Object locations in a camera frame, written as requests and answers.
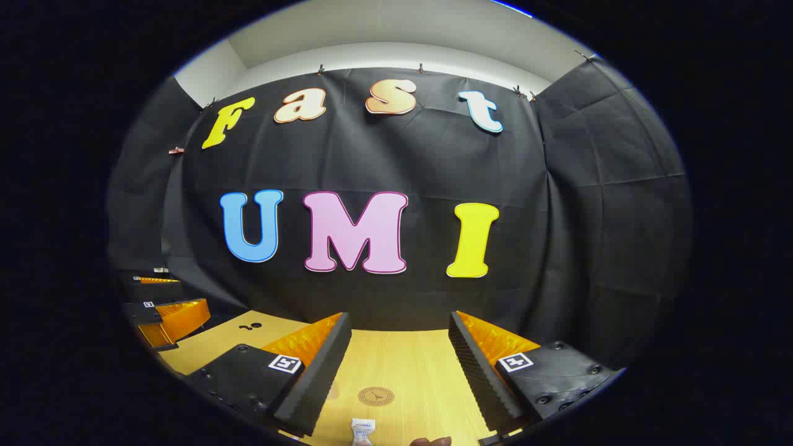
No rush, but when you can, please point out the round cork coaster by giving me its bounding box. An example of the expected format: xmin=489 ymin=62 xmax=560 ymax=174
xmin=357 ymin=387 xmax=396 ymax=407

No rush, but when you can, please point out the light wooden desktop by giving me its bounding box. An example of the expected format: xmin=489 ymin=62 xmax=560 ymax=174
xmin=158 ymin=310 xmax=496 ymax=446

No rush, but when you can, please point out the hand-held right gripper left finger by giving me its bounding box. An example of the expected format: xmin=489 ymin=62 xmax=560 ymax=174
xmin=186 ymin=312 xmax=352 ymax=437

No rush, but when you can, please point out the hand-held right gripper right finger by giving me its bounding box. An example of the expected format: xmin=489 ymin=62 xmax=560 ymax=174
xmin=448 ymin=310 xmax=626 ymax=437

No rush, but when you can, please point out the white toothpaste tube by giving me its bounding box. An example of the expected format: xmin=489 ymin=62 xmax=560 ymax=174
xmin=351 ymin=418 xmax=377 ymax=446

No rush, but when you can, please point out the black backdrop cloth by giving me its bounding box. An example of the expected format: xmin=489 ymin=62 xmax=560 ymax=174
xmin=107 ymin=59 xmax=693 ymax=372

